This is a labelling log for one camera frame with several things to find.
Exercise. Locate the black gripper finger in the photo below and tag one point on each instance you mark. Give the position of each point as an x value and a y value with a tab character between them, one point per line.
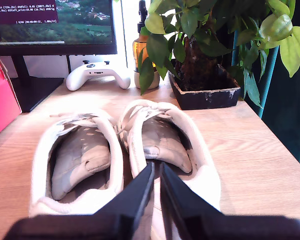
180	200
135	200

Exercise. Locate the white sneaker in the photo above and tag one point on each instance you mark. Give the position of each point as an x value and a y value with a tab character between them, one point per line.
80	155
165	135

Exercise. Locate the red cardboard shoebox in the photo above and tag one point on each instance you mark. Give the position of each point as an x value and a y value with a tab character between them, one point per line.
2	100

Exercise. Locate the black rectangular planter tray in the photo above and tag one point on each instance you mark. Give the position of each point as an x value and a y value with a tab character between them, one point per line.
205	100

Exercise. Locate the white game controller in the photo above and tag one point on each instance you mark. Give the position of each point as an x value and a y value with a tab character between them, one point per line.
95	72

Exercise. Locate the dark teal curtain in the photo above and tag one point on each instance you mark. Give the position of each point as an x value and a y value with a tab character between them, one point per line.
290	112

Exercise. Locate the black monitor stand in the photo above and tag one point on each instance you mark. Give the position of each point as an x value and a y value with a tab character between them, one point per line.
37	92

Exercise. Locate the amber pump bottle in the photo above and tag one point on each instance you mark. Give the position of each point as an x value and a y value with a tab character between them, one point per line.
137	47

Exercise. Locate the green leafy houseplant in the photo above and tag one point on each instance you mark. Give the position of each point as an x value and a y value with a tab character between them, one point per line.
190	22

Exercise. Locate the wide black computer monitor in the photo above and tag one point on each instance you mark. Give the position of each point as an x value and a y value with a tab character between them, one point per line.
65	30

